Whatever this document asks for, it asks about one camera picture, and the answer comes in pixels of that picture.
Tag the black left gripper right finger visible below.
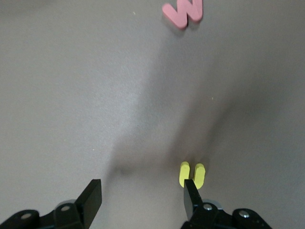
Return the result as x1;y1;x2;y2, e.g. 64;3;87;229
182;179;273;229

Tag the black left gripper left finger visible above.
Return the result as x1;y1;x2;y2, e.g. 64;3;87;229
0;179;103;229

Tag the yellow foam letter u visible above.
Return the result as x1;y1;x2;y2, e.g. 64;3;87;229
178;161;206;190

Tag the brown table cover mat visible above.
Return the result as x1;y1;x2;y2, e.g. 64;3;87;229
0;0;305;229

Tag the pink foam letter w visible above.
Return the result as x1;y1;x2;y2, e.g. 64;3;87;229
162;0;203;31

